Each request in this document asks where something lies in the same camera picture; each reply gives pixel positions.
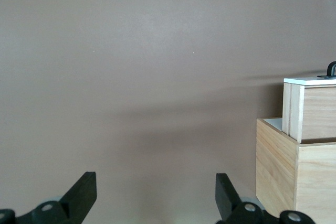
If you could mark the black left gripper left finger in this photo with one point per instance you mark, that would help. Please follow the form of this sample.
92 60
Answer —
84 192

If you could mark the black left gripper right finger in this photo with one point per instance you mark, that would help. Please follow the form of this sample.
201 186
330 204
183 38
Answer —
223 195

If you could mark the wooden drawer with white face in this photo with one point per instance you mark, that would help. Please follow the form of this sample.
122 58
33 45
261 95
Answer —
315 108

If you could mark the light wooden drawer cabinet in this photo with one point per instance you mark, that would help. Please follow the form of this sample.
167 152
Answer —
275 169

